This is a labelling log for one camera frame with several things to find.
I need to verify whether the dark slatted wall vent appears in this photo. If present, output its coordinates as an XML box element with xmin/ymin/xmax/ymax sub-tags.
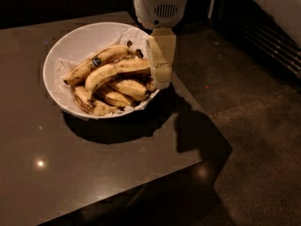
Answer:
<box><xmin>212</xmin><ymin>0</ymin><xmax>301</xmax><ymax>80</ymax></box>

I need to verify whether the middle short banana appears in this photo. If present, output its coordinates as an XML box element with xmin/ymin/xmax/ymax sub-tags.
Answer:
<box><xmin>107</xmin><ymin>79</ymin><xmax>150</xmax><ymax>102</ymax></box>

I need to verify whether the front bruised banana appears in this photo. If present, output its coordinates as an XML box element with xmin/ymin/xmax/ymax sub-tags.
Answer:
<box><xmin>71</xmin><ymin>86</ymin><xmax>117</xmax><ymax>116</ymax></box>

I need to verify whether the long top yellow banana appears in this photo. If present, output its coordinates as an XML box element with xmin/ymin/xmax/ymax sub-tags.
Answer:
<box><xmin>85</xmin><ymin>58</ymin><xmax>151</xmax><ymax>100</ymax></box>

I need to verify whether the white paper bowl liner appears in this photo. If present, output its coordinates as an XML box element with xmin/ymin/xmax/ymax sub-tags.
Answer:
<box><xmin>54</xmin><ymin>26</ymin><xmax>159</xmax><ymax>117</ymax></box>

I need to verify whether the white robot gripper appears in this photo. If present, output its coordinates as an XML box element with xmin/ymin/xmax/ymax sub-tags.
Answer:
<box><xmin>134</xmin><ymin>0</ymin><xmax>187</xmax><ymax>89</ymax></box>

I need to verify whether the stickered banana at back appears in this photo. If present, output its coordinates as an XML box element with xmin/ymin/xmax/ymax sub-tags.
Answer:
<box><xmin>63</xmin><ymin>44</ymin><xmax>136</xmax><ymax>86</ymax></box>

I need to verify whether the lower middle banana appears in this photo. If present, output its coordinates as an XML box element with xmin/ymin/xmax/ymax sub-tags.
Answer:
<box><xmin>95</xmin><ymin>85</ymin><xmax>135</xmax><ymax>107</ymax></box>

